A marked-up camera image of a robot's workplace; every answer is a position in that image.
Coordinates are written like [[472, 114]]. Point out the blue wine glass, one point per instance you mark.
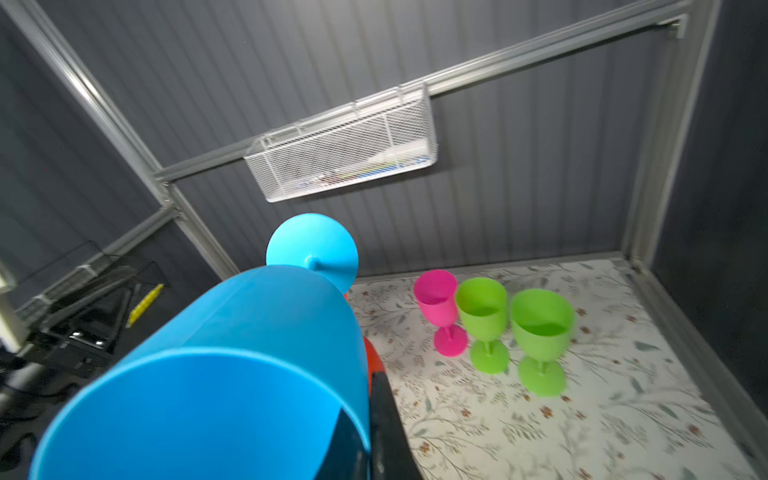
[[247, 382]]

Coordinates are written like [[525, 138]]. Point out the white tube in basket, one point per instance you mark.
[[401, 155]]

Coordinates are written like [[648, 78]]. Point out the floral table mat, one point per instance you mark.
[[566, 376]]

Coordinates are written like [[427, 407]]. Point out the black wire basket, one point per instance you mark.
[[150, 273]]

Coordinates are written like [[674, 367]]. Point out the white wire mesh basket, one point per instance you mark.
[[318, 160]]

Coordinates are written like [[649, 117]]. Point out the yellow marker pen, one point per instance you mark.
[[143, 305]]

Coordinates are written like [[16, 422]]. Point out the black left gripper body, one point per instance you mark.
[[36, 381]]

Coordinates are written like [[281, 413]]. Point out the magenta wine glass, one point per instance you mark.
[[434, 291]]

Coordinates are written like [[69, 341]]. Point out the green wine glass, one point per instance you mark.
[[542, 323], [482, 305]]

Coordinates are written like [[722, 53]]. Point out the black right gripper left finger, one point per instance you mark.
[[346, 457]]

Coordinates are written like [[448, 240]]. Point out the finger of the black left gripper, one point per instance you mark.
[[92, 316]]

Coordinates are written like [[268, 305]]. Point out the red wine glass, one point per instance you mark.
[[375, 365]]

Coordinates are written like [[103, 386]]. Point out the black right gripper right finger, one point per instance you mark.
[[391, 456]]

